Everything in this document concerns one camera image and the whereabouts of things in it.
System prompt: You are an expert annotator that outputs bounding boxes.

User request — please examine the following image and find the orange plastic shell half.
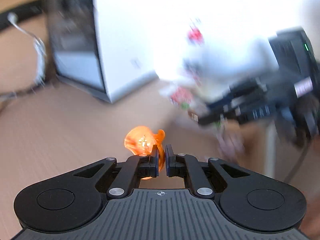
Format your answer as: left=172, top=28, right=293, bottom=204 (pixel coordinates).
left=124, top=126, right=165, bottom=171

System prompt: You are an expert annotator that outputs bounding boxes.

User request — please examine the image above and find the red green snack packet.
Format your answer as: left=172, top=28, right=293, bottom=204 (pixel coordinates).
left=159, top=84, right=210, bottom=123

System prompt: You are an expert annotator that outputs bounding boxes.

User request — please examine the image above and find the white aigo computer case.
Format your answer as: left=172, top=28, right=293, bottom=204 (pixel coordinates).
left=46, top=0, right=213, bottom=102

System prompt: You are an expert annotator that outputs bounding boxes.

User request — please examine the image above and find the white power cable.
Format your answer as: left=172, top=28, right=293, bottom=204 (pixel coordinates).
left=0, top=12, right=48, bottom=111

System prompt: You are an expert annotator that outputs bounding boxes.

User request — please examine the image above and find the black wall power strip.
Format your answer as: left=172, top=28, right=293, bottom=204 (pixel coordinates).
left=0, top=0, right=46, bottom=31

